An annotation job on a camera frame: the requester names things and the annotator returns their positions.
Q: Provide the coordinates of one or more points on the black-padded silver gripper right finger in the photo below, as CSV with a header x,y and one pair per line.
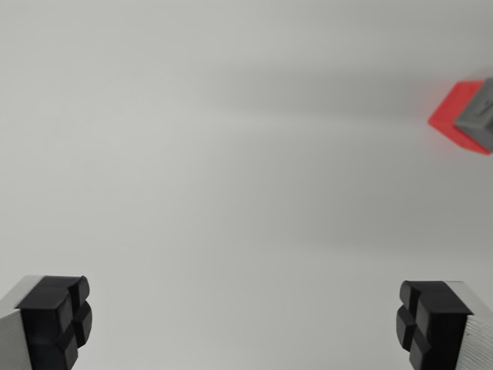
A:
x,y
439,323

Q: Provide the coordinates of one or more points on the black-padded silver gripper left finger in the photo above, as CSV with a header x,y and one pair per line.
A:
x,y
42,320

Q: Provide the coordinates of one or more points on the grey rubber embossed cube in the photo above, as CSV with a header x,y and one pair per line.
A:
x,y
477,112

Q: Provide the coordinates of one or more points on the red rubber cube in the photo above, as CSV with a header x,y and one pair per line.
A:
x,y
448,109

